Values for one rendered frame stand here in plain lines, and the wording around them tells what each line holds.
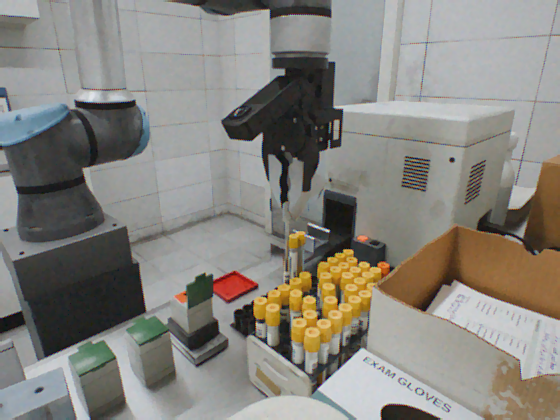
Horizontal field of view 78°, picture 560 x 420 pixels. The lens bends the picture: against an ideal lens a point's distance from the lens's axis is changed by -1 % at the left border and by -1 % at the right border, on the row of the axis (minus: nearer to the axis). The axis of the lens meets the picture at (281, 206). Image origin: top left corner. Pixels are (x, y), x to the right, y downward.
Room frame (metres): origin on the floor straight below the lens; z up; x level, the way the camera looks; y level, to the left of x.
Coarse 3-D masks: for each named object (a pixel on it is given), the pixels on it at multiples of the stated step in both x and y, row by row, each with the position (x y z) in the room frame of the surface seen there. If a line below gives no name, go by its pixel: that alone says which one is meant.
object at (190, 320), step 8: (176, 296) 0.41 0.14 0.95; (184, 296) 0.41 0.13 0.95; (176, 304) 0.40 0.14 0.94; (184, 304) 0.39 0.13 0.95; (200, 304) 0.40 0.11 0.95; (208, 304) 0.40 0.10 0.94; (176, 312) 0.40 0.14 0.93; (184, 312) 0.38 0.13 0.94; (192, 312) 0.39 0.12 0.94; (200, 312) 0.39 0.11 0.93; (208, 312) 0.40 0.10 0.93; (176, 320) 0.40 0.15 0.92; (184, 320) 0.39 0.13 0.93; (192, 320) 0.39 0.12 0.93; (200, 320) 0.39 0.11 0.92; (208, 320) 0.40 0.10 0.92; (184, 328) 0.39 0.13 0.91; (192, 328) 0.38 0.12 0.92
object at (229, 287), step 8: (232, 272) 0.59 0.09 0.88; (216, 280) 0.56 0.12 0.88; (224, 280) 0.57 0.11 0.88; (232, 280) 0.57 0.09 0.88; (240, 280) 0.57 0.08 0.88; (248, 280) 0.56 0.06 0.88; (216, 288) 0.54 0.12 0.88; (224, 288) 0.54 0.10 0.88; (232, 288) 0.54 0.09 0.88; (240, 288) 0.54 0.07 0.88; (248, 288) 0.53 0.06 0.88; (256, 288) 0.54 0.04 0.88; (224, 296) 0.51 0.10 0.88; (232, 296) 0.51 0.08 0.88; (240, 296) 0.52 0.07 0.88
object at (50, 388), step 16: (16, 384) 0.24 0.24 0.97; (32, 384) 0.24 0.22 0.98; (48, 384) 0.24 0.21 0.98; (64, 384) 0.24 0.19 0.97; (0, 400) 0.22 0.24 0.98; (16, 400) 0.22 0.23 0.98; (32, 400) 0.22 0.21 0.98; (48, 400) 0.22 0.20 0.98; (64, 400) 0.22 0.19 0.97; (0, 416) 0.20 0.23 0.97; (16, 416) 0.20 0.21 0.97; (32, 416) 0.21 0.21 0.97; (48, 416) 0.22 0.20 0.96; (64, 416) 0.22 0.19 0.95
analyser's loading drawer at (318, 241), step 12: (312, 228) 0.66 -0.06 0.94; (324, 228) 0.72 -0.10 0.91; (336, 228) 0.72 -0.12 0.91; (348, 228) 0.72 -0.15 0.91; (312, 240) 0.60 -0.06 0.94; (324, 240) 0.64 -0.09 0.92; (336, 240) 0.66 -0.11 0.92; (348, 240) 0.68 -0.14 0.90; (276, 252) 0.59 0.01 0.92; (288, 252) 0.57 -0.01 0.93; (312, 252) 0.60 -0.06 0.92; (324, 252) 0.62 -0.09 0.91
